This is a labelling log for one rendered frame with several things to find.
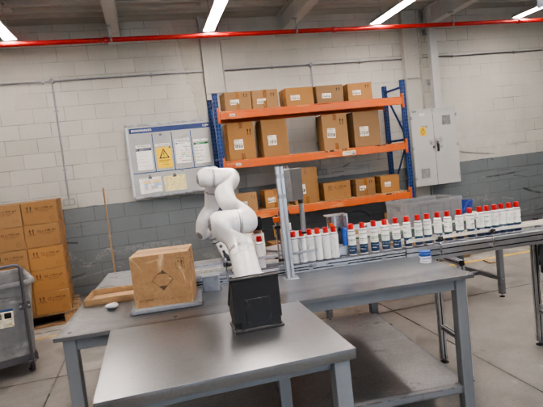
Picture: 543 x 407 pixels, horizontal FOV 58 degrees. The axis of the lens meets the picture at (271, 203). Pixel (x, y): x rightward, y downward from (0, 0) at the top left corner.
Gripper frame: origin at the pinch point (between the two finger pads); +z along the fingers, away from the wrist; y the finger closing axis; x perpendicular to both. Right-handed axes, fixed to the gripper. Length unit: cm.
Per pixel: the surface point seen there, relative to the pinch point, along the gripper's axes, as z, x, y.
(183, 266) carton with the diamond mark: -18, 21, -43
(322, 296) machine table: 25, -35, -64
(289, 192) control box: -24, -50, -17
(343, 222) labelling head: 12, -76, 4
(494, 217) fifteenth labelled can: 55, -168, -2
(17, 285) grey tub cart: -41, 161, 119
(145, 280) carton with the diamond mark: -20, 42, -42
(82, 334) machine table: -15, 74, -65
